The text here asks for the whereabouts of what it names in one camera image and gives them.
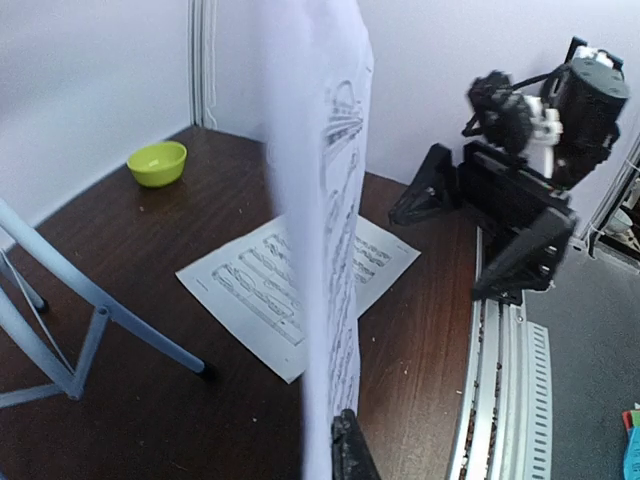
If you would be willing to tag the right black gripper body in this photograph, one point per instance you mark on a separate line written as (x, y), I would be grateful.
(511, 194)

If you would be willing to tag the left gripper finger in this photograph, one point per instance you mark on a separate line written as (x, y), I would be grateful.
(351, 458)

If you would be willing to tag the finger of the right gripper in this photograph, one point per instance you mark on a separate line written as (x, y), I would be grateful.
(433, 190)
(529, 261)

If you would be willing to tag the purple sheet music page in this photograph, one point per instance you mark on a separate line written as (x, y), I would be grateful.
(318, 66)

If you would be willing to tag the light blue music stand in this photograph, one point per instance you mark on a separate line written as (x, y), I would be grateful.
(130, 250)

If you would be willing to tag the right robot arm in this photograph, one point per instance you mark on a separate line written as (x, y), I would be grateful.
(590, 92)

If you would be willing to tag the yellow-green bowl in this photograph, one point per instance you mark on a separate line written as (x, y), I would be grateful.
(159, 164)

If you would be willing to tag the right aluminium corner post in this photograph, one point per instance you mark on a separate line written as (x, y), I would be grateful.
(202, 62)

